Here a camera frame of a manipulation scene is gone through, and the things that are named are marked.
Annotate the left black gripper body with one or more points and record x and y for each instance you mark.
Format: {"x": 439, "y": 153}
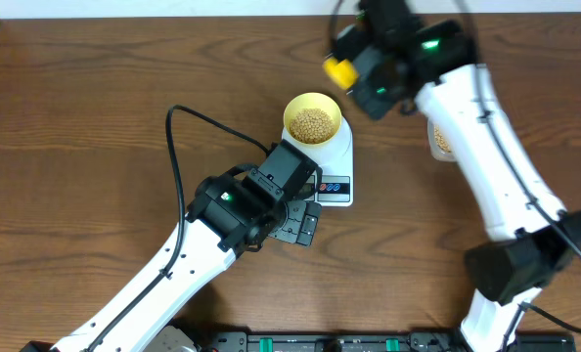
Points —
{"x": 294, "y": 227}

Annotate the soybeans in container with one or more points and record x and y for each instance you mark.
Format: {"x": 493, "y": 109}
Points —
{"x": 440, "y": 141}

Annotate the white digital kitchen scale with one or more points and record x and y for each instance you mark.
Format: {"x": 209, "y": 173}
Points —
{"x": 335, "y": 157}

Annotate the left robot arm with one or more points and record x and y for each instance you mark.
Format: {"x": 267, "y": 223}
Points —
{"x": 199, "y": 261}

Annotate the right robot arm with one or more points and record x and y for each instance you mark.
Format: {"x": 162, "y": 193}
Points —
{"x": 531, "y": 235}

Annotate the yellow plastic scoop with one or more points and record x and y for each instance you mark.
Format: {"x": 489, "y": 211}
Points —
{"x": 342, "y": 73}

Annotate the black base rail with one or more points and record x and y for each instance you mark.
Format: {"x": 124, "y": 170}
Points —
{"x": 415, "y": 341}

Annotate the yellow plastic bowl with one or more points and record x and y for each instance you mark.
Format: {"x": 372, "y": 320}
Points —
{"x": 313, "y": 101}

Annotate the clear plastic container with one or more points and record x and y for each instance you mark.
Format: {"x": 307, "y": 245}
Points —
{"x": 435, "y": 151}

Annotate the soybeans in bowl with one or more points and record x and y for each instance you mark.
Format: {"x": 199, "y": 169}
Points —
{"x": 312, "y": 126}

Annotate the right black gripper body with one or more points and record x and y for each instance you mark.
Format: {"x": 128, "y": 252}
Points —
{"x": 381, "y": 91}

